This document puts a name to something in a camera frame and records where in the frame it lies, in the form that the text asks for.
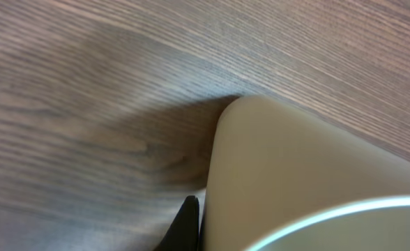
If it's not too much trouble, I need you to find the beige tall cup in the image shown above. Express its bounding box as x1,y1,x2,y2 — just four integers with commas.
204,96,410,251

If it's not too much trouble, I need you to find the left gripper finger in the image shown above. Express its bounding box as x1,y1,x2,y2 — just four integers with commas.
154,195,199,251

